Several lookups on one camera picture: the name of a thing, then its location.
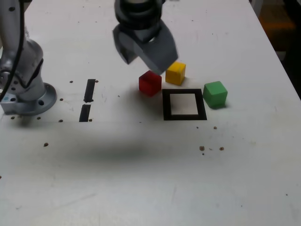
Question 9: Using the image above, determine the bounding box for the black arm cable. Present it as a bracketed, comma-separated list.
[0, 0, 27, 101]

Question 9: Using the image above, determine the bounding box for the green cube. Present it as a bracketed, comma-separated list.
[202, 81, 228, 109]

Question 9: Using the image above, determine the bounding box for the red cube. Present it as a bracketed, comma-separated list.
[138, 70, 163, 97]

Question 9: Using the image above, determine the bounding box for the black tape strip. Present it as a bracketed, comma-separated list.
[79, 79, 96, 122]

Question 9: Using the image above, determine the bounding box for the black tape square outline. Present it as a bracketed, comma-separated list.
[162, 89, 207, 121]

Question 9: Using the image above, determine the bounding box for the yellow cube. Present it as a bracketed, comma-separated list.
[165, 61, 186, 85]

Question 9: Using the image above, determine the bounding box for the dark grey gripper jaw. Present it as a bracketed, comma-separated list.
[112, 24, 142, 65]

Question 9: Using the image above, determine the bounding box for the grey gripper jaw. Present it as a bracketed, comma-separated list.
[135, 19, 180, 75]

